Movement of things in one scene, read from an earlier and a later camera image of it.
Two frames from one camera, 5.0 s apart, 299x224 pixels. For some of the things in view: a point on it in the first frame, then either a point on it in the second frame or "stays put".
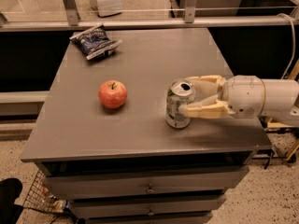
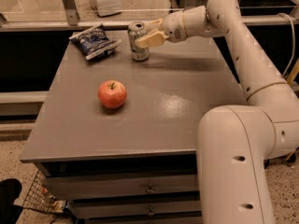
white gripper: x=245 y=95 → x=173 y=26
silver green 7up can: x=179 y=91 → x=136 y=30
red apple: x=112 y=93 stays put
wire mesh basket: x=40 y=198 stays put
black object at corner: x=10 y=189 stays put
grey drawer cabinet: x=125 y=165 stays put
